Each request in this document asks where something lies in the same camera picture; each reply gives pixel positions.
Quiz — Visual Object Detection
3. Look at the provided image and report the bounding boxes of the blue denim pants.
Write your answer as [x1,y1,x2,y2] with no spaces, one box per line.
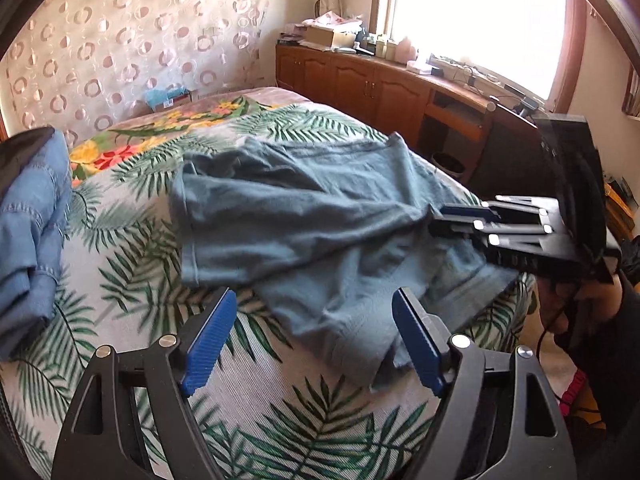
[0,130,73,361]

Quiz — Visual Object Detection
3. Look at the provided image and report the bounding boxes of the person's right hand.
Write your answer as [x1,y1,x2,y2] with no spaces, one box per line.
[540,277,626,331]

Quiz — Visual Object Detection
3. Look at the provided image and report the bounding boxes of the circle pattern curtain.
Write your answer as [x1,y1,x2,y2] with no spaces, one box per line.
[0,0,273,141]

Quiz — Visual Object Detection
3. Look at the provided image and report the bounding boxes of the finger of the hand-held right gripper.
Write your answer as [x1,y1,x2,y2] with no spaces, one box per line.
[440,195,550,223]
[428,217,553,252]

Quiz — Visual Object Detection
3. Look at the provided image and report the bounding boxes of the black cable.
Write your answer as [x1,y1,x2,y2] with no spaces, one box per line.
[537,305,571,361]

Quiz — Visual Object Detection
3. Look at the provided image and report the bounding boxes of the dark cloth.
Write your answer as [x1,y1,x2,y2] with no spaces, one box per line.
[0,127,53,201]

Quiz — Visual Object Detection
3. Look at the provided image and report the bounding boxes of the wooden cabinet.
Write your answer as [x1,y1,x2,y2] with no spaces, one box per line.
[275,42,566,196]

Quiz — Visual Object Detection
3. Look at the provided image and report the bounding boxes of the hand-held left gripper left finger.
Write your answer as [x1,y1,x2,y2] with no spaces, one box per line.
[50,287,238,480]

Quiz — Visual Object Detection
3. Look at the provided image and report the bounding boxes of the blue plastic bag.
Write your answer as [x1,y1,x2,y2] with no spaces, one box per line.
[145,86,188,106]

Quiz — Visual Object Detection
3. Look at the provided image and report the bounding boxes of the open cardboard box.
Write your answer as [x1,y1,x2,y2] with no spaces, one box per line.
[303,24,361,51]

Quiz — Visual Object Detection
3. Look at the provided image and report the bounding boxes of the small cardboard box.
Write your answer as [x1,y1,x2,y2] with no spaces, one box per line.
[150,91,201,113]

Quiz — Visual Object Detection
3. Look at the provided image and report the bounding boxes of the person's dark clothing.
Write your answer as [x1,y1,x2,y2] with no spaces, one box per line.
[542,240,640,480]

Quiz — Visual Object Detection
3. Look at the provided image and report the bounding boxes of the floral blanket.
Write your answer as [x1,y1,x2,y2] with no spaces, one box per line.
[67,86,311,181]

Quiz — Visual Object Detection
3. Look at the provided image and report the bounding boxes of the pink patterned paper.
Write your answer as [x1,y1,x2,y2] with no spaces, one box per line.
[310,10,363,28]

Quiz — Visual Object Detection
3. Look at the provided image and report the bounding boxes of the black trash bin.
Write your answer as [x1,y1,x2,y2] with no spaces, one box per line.
[432,152,473,178]

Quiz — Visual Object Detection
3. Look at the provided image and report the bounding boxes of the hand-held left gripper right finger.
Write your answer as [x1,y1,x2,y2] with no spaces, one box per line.
[391,287,576,480]

